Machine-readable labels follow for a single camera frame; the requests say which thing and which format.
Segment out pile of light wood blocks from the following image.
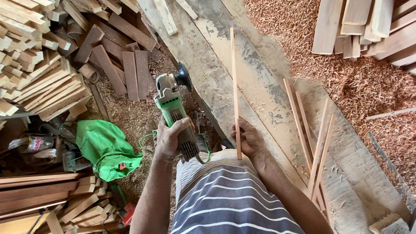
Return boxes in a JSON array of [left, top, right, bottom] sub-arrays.
[[0, 0, 93, 123]]

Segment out green cloth bag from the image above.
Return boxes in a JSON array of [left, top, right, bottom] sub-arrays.
[[75, 119, 144, 182]]

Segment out labelled tin can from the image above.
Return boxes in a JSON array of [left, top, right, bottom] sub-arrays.
[[17, 134, 54, 153]]

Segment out stack of pale wooden planks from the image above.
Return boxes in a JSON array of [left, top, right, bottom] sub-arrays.
[[311, 0, 416, 76]]

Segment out striped grey shirt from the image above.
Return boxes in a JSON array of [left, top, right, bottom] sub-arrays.
[[170, 149, 306, 234]]

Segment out thin wooden strip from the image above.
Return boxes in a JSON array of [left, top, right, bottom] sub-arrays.
[[307, 98, 330, 199], [230, 27, 243, 160], [283, 77, 313, 170], [295, 91, 326, 210], [311, 114, 336, 203]]

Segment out person's left foot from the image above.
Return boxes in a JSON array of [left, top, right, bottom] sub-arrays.
[[190, 111, 209, 153]]

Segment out person's right hand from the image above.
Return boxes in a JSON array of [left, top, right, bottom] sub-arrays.
[[231, 117, 268, 160]]

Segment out heap of reddish wood shavings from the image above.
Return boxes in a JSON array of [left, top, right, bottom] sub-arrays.
[[244, 0, 416, 197]]

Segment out person's right foot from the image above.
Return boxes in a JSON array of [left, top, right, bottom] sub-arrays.
[[211, 138, 235, 153]]

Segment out long pale wooden slat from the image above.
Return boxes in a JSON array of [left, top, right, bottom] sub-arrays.
[[365, 107, 416, 121]]

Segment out person's foot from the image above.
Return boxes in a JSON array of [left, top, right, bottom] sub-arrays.
[[190, 111, 209, 153], [211, 138, 235, 153]]

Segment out red power tool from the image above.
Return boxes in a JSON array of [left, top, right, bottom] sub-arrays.
[[118, 203, 137, 229]]

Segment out grey power tool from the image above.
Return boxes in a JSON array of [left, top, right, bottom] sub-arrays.
[[61, 149, 93, 173]]

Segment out long wooden workbench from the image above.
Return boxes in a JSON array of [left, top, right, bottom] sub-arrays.
[[136, 0, 414, 234]]

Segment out short light wooden batten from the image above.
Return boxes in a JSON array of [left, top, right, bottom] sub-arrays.
[[152, 0, 179, 36], [175, 0, 198, 20]]

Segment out green angle grinder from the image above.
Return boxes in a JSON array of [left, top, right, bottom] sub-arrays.
[[153, 61, 201, 163]]

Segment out wooden bristle brush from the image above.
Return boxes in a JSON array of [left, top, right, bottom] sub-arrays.
[[369, 213, 412, 234]]

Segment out pile of dark wooden boards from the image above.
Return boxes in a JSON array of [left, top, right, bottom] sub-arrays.
[[61, 0, 165, 102]]

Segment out person's left hand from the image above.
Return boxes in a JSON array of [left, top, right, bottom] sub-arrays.
[[155, 114, 195, 161]]

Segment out stack of brown wood offcuts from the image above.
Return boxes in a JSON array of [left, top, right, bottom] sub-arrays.
[[0, 172, 121, 234]]

